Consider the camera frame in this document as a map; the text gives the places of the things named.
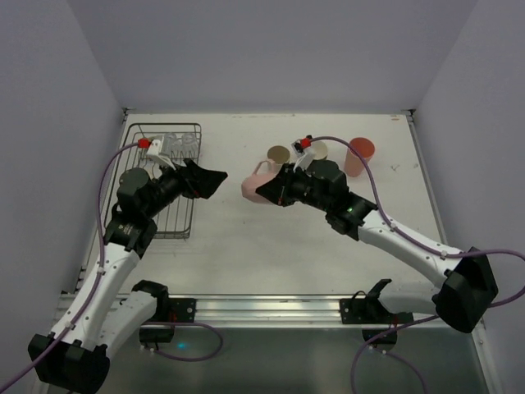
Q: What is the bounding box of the pink mug with handle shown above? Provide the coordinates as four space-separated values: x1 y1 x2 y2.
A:
241 159 278 204

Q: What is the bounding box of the black mug cream inside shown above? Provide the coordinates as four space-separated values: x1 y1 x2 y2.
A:
311 140 328 160

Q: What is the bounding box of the beige cup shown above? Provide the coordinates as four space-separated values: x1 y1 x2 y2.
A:
267 145 290 165

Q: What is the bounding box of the tall salmon pink cup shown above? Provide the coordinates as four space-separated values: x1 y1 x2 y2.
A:
344 137 376 177

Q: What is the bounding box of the clear glass cup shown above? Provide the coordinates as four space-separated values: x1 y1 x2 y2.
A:
162 133 180 152
180 132 199 154

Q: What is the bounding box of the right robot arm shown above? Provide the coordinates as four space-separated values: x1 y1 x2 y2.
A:
256 160 499 333

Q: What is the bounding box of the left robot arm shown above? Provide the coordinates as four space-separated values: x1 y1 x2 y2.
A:
28 159 228 393

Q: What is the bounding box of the left controller box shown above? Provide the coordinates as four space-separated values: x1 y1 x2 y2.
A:
139 326 175 346

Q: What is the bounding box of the controller box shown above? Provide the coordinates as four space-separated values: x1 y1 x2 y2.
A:
139 326 175 346
362 328 398 352

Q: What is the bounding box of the right controller box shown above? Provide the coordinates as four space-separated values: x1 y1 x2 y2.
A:
362 328 398 352

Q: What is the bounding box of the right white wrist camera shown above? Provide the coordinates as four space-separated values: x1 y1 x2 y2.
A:
291 136 316 172

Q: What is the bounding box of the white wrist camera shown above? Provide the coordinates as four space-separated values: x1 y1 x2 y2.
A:
146 137 174 168
291 136 316 172

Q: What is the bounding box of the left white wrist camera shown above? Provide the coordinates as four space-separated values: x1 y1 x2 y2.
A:
146 137 174 168

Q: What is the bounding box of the black wire dish rack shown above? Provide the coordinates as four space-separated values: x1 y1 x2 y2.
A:
101 122 202 240

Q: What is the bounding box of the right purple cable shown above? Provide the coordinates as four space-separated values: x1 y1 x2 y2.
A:
303 135 525 394

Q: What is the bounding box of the purple cable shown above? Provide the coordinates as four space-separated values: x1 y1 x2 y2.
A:
0 138 151 383
303 135 525 394

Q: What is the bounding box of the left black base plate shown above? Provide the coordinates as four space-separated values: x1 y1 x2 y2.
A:
168 298 197 323

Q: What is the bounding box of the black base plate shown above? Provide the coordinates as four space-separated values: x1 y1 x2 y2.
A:
339 298 414 325
168 298 197 323

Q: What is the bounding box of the aluminium mounting rail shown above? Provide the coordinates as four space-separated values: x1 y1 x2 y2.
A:
52 293 485 329

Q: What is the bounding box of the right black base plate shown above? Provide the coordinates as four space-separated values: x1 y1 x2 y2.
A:
339 298 414 325

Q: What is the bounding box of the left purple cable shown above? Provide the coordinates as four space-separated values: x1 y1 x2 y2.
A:
0 138 151 383

